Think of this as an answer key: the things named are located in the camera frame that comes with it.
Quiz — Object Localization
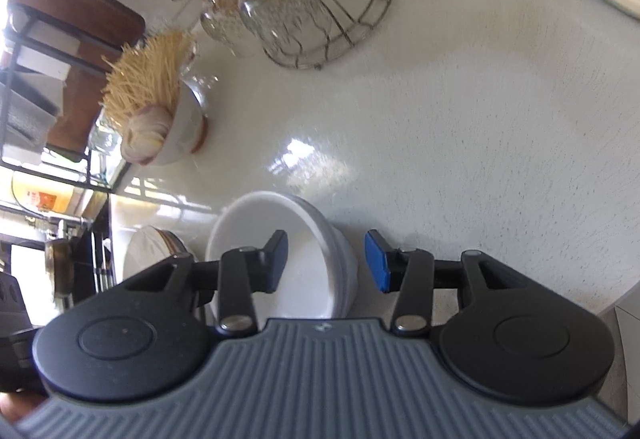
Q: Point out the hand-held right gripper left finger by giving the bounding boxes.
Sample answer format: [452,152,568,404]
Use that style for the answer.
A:
[122,229,290,336]

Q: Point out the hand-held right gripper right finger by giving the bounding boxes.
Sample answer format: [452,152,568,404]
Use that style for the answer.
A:
[364,228,543,339]

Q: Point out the white plate with orange rim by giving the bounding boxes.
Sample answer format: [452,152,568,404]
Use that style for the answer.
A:
[122,226,191,288]

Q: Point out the white bowl holding toothpicks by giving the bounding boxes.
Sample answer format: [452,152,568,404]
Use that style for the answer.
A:
[120,79,209,166]

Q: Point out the yellow container with red label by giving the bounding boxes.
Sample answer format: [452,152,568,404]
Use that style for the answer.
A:
[10,168,97,216]

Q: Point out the purple onion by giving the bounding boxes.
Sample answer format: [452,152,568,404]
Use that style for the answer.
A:
[121,104,174,165]

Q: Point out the black metal rack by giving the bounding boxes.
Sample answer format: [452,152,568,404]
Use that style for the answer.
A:
[0,4,127,193]

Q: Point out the clear glass jar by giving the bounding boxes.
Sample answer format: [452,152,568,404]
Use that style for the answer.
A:
[237,0,334,66]
[200,0,262,58]

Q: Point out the dark grey textured tray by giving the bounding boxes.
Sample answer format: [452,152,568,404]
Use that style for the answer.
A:
[0,72,59,156]

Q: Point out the white rack mat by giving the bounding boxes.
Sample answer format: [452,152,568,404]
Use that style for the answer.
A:
[10,16,84,83]

